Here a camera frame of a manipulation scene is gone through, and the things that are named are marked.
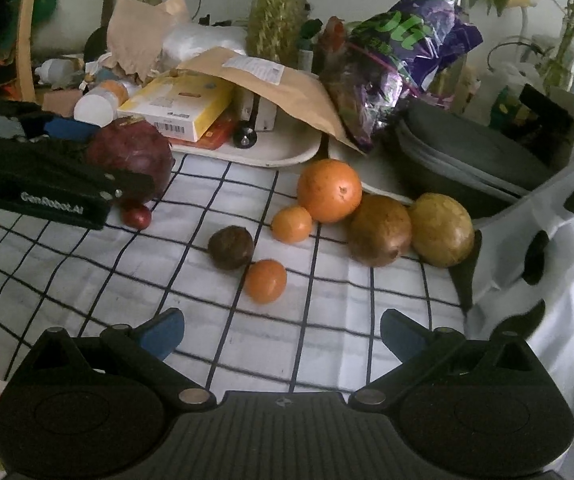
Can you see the small red fruit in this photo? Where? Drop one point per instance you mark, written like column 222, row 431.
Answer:
column 137, row 215

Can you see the crumpled brown paper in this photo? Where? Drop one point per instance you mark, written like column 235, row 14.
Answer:
column 134, row 35

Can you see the white round jar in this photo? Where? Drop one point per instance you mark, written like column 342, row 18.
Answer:
column 94, row 109

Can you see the clear white plastic bag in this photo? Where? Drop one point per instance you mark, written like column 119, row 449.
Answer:
column 202, row 42

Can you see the white oval tray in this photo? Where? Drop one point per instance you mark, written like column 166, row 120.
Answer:
column 287, row 152

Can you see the yellow cardboard box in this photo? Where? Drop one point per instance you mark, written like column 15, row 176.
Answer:
column 179, row 105

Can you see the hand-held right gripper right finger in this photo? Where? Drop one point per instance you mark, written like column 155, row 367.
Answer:
column 403, row 336

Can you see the black round knob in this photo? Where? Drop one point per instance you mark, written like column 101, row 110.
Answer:
column 244, row 137

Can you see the black-checked white sheet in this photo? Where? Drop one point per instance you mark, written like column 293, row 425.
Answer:
column 117, row 280

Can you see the grey zip case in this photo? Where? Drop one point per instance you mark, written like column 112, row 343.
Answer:
column 462, row 160

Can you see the glass bottle with bamboo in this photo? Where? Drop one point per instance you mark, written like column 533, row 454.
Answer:
column 573, row 50

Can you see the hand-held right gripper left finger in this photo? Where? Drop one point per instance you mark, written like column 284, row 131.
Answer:
column 164, row 334

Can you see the small orange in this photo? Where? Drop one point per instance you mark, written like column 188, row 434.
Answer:
column 292, row 223
column 265, row 281

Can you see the dark brown passion fruit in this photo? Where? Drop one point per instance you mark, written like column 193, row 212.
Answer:
column 230, row 247

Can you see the purple plastic bag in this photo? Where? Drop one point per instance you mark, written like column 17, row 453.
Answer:
column 407, row 55

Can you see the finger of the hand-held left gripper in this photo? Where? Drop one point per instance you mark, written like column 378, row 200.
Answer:
column 132, row 183
column 72, row 129

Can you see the brown mango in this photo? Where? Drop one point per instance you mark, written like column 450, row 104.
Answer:
column 379, row 230

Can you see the wooden frame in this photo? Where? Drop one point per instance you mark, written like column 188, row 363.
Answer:
column 27, row 35

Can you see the brown paper envelope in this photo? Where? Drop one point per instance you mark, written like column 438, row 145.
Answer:
column 287, row 92

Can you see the large orange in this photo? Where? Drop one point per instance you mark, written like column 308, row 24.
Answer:
column 329, row 190

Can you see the yellow-green mango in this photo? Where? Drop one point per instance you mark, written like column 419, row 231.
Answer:
column 442, row 230

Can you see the white black-spotted bag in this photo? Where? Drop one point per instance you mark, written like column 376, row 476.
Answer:
column 542, row 280

